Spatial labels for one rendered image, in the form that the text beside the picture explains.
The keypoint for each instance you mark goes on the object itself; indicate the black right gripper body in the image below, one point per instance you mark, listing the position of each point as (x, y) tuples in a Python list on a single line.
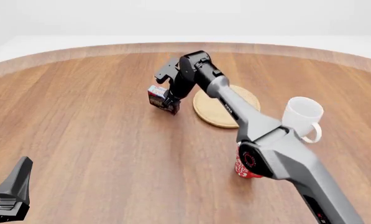
[(173, 95)]

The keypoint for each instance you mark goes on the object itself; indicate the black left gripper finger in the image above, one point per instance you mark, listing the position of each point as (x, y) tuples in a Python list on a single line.
[(17, 182)]

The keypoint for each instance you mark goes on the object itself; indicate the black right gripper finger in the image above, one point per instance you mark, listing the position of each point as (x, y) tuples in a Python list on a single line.
[(174, 107)]

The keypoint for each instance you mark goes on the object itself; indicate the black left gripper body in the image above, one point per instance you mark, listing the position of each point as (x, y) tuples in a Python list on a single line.
[(5, 211)]

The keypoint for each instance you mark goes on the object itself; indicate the chocolate pudding box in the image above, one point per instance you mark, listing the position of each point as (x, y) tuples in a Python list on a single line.
[(157, 98)]

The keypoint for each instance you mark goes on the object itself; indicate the grey and black right robot arm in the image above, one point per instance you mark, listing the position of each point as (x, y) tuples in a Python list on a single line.
[(266, 130)]

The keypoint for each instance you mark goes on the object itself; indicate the round tan wooden plate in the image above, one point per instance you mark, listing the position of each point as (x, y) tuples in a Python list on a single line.
[(213, 112)]

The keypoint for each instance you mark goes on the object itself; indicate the red mug with white pattern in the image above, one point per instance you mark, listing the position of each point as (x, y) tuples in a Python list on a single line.
[(241, 169)]

